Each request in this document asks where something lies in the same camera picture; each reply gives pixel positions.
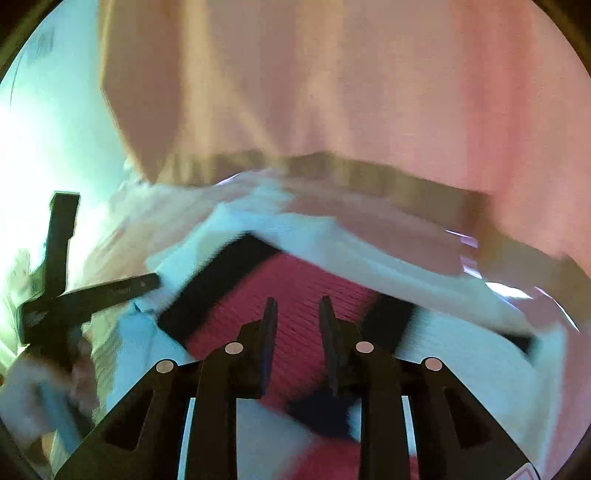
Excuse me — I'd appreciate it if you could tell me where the pink curtain with tan hem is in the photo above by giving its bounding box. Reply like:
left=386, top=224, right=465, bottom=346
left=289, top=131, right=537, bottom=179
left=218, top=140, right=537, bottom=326
left=97, top=0, right=591, bottom=278

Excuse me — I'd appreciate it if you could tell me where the white knit sweater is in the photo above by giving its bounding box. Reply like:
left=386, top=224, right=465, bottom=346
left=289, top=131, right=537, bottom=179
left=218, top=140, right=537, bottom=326
left=88, top=203, right=571, bottom=480

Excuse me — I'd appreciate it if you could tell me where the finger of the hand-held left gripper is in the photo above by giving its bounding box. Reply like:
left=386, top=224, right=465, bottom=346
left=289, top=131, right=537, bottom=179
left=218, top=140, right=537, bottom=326
left=90, top=273, right=161, bottom=318

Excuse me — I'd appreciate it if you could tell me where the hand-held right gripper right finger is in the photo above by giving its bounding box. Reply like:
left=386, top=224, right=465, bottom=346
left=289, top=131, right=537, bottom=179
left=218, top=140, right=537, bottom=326
left=320, top=295, right=541, bottom=480

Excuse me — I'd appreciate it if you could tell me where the pink patterned bedsheet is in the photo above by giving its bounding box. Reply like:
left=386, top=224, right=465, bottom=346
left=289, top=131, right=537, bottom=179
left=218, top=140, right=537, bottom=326
left=69, top=166, right=583, bottom=333

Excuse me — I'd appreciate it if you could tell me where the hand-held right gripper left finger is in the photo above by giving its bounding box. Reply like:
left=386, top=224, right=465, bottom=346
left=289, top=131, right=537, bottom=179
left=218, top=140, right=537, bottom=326
left=54, top=298, right=279, bottom=480

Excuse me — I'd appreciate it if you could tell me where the person's left hand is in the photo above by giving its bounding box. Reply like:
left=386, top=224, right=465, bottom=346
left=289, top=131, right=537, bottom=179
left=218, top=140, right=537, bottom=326
left=0, top=323, right=100, bottom=435

